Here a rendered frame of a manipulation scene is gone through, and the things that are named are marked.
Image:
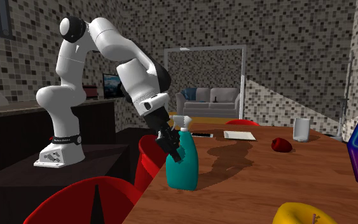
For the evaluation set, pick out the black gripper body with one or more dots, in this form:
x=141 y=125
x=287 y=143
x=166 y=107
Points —
x=158 y=121

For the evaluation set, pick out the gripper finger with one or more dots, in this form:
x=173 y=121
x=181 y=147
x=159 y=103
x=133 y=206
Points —
x=176 y=152
x=162 y=145

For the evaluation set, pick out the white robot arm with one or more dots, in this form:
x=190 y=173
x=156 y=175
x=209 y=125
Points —
x=65 y=102

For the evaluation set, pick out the teal spray bottle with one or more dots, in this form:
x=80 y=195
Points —
x=183 y=167

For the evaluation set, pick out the red chair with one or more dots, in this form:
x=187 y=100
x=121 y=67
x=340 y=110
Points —
x=242 y=122
x=79 y=201
x=146 y=164

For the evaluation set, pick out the black white phone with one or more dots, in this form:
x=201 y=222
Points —
x=202 y=135

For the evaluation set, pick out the grey sofa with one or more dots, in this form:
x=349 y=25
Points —
x=209 y=105

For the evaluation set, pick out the white flat book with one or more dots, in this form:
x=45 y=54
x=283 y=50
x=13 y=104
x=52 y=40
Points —
x=239 y=135

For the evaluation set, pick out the dark red box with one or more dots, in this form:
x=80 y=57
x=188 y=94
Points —
x=90 y=92

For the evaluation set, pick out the brown wooden table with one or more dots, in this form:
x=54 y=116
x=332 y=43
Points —
x=259 y=186

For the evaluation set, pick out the dark red apple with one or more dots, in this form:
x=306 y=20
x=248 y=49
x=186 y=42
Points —
x=281 y=145

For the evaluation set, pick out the white cup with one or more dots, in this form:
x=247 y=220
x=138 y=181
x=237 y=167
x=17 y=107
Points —
x=301 y=130

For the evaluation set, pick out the yellow banana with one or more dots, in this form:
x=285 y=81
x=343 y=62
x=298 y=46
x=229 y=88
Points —
x=296 y=215

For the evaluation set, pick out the dark counter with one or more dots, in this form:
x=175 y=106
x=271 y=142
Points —
x=17 y=124

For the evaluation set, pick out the grey door frame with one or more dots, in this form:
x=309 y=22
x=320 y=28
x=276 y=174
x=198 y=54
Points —
x=243 y=80

